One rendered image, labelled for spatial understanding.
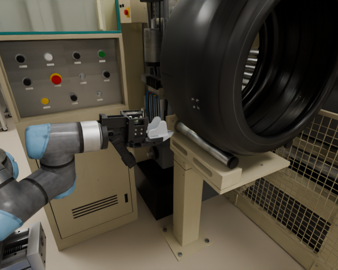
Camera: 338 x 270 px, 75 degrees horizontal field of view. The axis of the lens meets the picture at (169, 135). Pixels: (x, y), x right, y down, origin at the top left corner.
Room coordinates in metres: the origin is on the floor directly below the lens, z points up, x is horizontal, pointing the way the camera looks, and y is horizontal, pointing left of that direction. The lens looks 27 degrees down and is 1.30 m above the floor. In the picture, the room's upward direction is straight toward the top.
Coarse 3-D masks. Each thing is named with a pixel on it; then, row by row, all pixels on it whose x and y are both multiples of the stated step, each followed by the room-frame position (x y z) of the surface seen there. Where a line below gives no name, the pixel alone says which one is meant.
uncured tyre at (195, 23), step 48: (192, 0) 0.66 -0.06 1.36; (240, 0) 0.54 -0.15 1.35; (288, 0) 0.92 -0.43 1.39; (336, 0) 0.69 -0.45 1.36; (192, 48) 0.57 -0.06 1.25; (240, 48) 0.52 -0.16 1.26; (288, 48) 0.96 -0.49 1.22; (336, 48) 0.74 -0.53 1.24; (240, 96) 0.53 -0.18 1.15; (288, 96) 0.88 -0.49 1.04; (240, 144) 0.55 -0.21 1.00
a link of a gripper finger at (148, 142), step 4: (144, 140) 0.50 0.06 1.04; (148, 140) 0.50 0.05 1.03; (152, 140) 0.51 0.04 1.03; (156, 140) 0.52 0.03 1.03; (160, 140) 0.53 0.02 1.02; (136, 144) 0.50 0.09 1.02; (140, 144) 0.50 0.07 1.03; (144, 144) 0.50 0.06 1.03; (148, 144) 0.50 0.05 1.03; (152, 144) 0.50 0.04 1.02; (156, 144) 0.51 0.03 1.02
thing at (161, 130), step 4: (160, 124) 0.54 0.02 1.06; (164, 124) 0.55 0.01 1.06; (156, 128) 0.54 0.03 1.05; (160, 128) 0.54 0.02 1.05; (164, 128) 0.55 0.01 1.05; (148, 132) 0.52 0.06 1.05; (152, 132) 0.53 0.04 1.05; (156, 132) 0.54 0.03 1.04; (160, 132) 0.54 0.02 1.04; (164, 132) 0.55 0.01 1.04; (168, 132) 0.57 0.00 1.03; (172, 132) 0.58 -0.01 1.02; (148, 136) 0.52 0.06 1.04; (152, 136) 0.53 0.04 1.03; (156, 136) 0.54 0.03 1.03; (160, 136) 0.54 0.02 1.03; (164, 136) 0.54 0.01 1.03; (168, 136) 0.55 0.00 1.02; (164, 140) 0.54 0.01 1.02
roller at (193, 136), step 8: (176, 128) 0.89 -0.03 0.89; (184, 128) 0.84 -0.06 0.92; (192, 136) 0.78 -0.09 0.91; (200, 136) 0.75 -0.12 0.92; (200, 144) 0.72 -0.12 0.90; (208, 144) 0.70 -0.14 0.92; (208, 152) 0.68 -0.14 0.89; (216, 152) 0.65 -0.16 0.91; (224, 152) 0.63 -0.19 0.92; (224, 160) 0.61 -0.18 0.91; (232, 160) 0.59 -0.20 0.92; (232, 168) 0.59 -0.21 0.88
